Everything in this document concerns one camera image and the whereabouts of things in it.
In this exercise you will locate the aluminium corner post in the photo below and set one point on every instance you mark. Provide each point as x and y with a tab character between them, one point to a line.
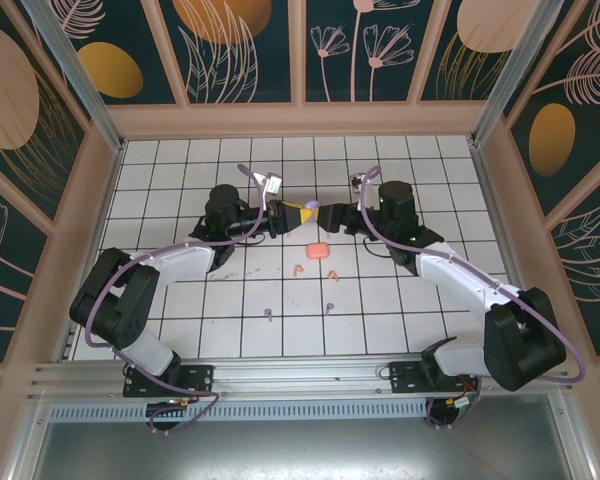
80	85
520	70

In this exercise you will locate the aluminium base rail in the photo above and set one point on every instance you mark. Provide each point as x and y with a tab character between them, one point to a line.
300	372

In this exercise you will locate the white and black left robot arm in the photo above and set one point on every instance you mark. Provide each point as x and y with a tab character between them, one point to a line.
180	260

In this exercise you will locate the pink earbud charging case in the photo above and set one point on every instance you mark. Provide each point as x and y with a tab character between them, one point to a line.
317	251

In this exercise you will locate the green circuit board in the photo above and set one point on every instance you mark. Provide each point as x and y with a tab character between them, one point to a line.
462	402

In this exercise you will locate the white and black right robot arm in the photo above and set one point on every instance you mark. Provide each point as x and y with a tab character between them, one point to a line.
450	270

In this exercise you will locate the aluminium table side rail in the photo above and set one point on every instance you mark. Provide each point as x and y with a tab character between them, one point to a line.
490	200
110	185

